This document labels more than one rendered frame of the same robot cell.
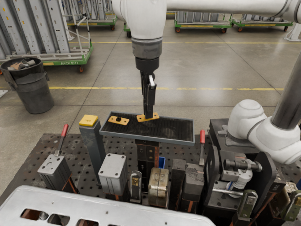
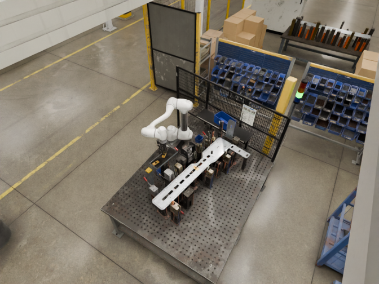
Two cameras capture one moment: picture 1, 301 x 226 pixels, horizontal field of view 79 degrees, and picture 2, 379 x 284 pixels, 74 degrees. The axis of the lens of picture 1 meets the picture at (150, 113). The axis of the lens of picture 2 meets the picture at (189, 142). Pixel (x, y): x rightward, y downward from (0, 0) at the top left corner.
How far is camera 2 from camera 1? 2.58 m
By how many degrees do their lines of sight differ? 45
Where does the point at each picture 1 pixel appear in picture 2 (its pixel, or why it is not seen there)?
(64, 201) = (166, 190)
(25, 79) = not seen: outside the picture
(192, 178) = (183, 159)
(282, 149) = (188, 136)
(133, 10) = (163, 136)
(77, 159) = (133, 197)
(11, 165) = (61, 269)
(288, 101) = (184, 124)
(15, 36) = not seen: outside the picture
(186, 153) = not seen: hidden behind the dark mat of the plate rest
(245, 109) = (171, 131)
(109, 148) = (137, 183)
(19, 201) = (158, 200)
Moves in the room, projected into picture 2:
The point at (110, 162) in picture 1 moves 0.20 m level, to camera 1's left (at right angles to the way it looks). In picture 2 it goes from (167, 172) to (158, 183)
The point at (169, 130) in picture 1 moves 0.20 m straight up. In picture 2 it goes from (169, 154) to (168, 142)
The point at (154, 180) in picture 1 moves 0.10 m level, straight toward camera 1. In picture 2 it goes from (178, 166) to (185, 170)
